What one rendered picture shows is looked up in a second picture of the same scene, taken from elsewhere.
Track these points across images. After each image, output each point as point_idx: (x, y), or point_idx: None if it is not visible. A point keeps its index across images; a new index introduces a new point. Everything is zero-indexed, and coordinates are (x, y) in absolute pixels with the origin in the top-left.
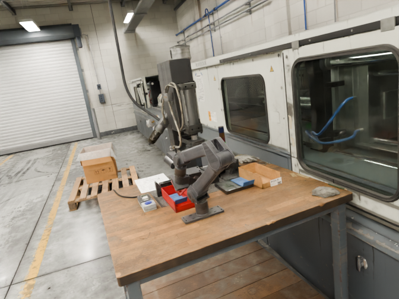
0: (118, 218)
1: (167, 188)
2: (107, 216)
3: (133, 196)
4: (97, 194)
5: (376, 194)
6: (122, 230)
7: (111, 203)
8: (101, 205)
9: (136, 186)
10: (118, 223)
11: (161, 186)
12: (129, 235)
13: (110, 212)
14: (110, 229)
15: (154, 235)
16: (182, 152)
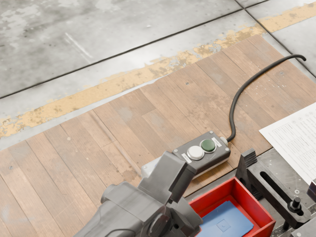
0: (117, 127)
1: (244, 193)
2: (127, 101)
3: (244, 117)
4: (255, 34)
5: None
6: (53, 155)
7: (199, 85)
8: (190, 68)
9: (311, 103)
10: (90, 136)
11: (248, 173)
12: (25, 178)
13: (151, 99)
14: (64, 130)
15: (16, 233)
16: (100, 205)
